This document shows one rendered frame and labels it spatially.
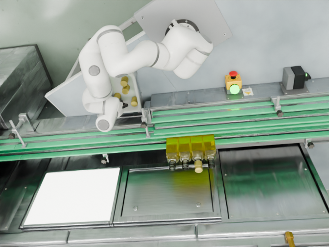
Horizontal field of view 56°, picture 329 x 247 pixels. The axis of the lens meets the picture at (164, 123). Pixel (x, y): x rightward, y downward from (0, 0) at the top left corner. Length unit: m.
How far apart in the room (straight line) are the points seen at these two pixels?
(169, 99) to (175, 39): 0.56
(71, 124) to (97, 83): 0.70
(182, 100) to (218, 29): 0.37
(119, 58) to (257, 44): 0.76
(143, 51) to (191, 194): 0.74
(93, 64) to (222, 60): 0.69
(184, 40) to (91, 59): 0.31
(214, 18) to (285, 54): 0.39
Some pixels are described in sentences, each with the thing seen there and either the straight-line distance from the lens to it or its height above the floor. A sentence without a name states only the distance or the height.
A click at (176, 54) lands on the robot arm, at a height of 1.15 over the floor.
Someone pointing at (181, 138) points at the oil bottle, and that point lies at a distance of 1.48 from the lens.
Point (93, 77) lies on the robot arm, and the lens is 1.03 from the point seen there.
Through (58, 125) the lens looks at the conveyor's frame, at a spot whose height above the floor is 0.82.
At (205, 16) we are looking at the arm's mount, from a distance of 1.40.
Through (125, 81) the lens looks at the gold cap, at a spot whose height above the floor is 0.81.
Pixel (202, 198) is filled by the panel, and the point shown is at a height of 1.21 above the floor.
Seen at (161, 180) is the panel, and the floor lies 1.09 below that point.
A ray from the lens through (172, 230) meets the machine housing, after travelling 1.35.
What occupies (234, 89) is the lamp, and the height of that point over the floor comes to 0.85.
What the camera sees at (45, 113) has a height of 0.40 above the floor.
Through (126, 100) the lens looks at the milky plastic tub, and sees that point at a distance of 1.61.
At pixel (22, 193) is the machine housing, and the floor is 1.09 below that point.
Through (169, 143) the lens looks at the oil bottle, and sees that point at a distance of 1.46.
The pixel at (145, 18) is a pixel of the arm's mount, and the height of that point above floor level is 0.78.
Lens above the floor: 2.08
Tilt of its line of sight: 51 degrees down
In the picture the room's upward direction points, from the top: 177 degrees counter-clockwise
